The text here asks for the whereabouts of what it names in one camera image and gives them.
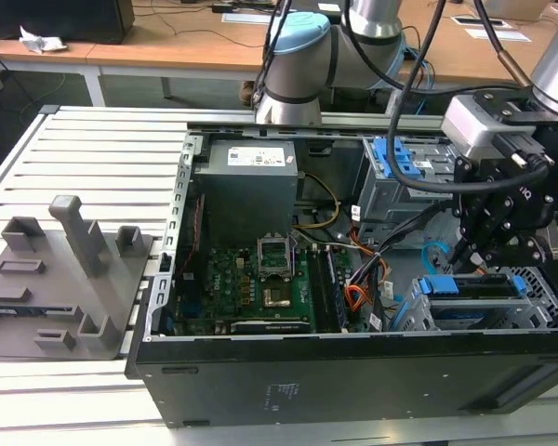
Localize light blue disk wire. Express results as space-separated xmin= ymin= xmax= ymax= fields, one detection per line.
xmin=419 ymin=240 xmax=453 ymax=276

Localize black sleeved wire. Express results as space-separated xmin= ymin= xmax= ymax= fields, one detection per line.
xmin=346 ymin=203 xmax=455 ymax=287

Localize crumpled white paper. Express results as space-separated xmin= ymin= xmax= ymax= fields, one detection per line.
xmin=19 ymin=25 xmax=69 ymax=55

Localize RAM stick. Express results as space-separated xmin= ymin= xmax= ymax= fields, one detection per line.
xmin=324 ymin=248 xmax=349 ymax=331

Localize red wire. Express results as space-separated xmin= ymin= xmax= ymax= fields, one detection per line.
xmin=190 ymin=194 xmax=206 ymax=264

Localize grey power supply unit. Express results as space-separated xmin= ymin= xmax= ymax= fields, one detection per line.
xmin=193 ymin=139 xmax=299 ymax=243

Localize black graphics card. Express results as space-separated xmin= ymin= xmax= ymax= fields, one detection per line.
xmin=230 ymin=318 xmax=315 ymax=335

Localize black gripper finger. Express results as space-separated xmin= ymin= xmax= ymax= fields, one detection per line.
xmin=481 ymin=225 xmax=558 ymax=271
xmin=448 ymin=155 xmax=518 ymax=276

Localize wooden desk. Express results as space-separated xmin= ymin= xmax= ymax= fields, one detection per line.
xmin=0 ymin=0 xmax=558 ymax=109

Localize orange wire bundle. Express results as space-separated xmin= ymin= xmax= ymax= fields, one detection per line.
xmin=345 ymin=231 xmax=392 ymax=311

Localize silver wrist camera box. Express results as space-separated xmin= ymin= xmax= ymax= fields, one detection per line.
xmin=441 ymin=94 xmax=539 ymax=162

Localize black RAM slot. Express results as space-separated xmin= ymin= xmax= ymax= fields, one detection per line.
xmin=306 ymin=245 xmax=331 ymax=334

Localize black cable brown connector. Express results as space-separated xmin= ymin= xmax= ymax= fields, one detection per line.
xmin=472 ymin=0 xmax=534 ymax=88

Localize grey metal disk bay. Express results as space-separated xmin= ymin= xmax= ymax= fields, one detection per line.
xmin=390 ymin=267 xmax=558 ymax=332

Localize black open PC case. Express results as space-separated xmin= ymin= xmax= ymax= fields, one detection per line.
xmin=124 ymin=121 xmax=558 ymax=429

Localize CPU socket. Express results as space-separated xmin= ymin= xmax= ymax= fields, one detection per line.
xmin=261 ymin=285 xmax=293 ymax=308

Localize black computer tower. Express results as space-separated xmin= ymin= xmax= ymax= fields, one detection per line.
xmin=0 ymin=0 xmax=136 ymax=46

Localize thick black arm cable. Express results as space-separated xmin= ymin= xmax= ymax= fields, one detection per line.
xmin=386 ymin=0 xmax=555 ymax=196

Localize yellow wire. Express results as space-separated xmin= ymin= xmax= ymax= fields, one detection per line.
xmin=291 ymin=172 xmax=341 ymax=230

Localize grey drive cage blue latch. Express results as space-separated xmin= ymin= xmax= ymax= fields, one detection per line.
xmin=355 ymin=137 xmax=462 ymax=239

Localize blue cables behind arm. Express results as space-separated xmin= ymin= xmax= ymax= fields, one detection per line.
xmin=405 ymin=46 xmax=436 ymax=115

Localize white paper sheet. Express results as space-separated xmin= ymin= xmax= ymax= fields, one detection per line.
xmin=221 ymin=12 xmax=269 ymax=25

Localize green motherboard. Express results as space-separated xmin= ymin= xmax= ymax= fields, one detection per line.
xmin=174 ymin=243 xmax=383 ymax=335

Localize grey parts rack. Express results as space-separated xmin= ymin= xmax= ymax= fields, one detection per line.
xmin=0 ymin=194 xmax=155 ymax=361

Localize hard disk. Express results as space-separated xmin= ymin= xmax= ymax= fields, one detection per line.
xmin=402 ymin=272 xmax=527 ymax=326

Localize metal socket cover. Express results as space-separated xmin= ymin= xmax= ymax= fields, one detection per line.
xmin=257 ymin=235 xmax=293 ymax=277

